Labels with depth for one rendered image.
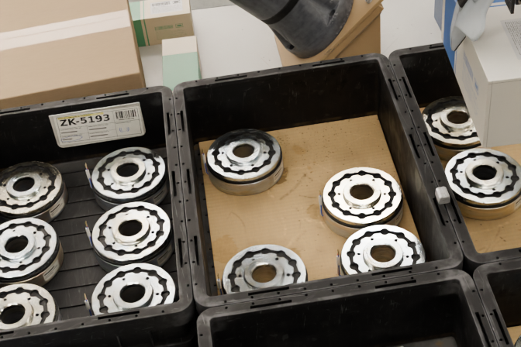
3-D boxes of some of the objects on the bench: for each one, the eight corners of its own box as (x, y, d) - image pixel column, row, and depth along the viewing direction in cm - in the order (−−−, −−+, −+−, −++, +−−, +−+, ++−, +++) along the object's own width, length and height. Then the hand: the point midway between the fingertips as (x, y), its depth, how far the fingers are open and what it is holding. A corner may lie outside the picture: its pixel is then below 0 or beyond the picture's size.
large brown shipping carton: (-92, 222, 151) (-139, 125, 138) (-80, 104, 174) (-120, 11, 160) (161, 171, 155) (139, 72, 141) (141, 61, 177) (121, -33, 163)
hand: (518, 38), depth 106 cm, fingers closed on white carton, 13 cm apart
